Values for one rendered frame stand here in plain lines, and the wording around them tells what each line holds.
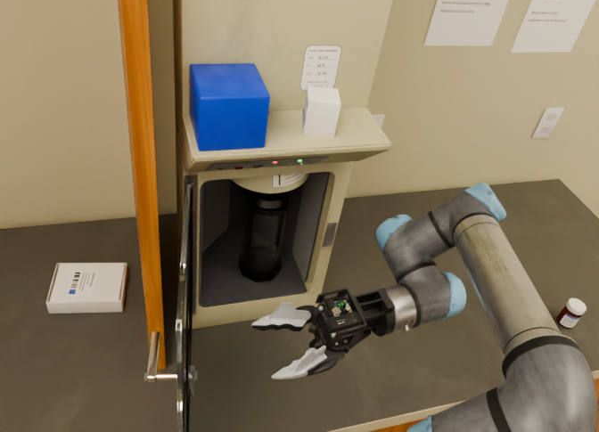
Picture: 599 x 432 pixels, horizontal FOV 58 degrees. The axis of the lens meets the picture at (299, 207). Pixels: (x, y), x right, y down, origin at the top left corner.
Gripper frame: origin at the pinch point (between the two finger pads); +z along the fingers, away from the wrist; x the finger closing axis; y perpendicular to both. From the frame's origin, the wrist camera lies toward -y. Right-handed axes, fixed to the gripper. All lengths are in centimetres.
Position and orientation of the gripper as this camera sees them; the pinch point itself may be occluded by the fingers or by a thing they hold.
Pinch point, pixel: (266, 351)
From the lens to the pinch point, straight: 85.4
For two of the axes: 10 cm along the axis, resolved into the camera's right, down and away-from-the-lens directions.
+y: 2.0, -6.6, -7.2
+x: 3.8, 7.3, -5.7
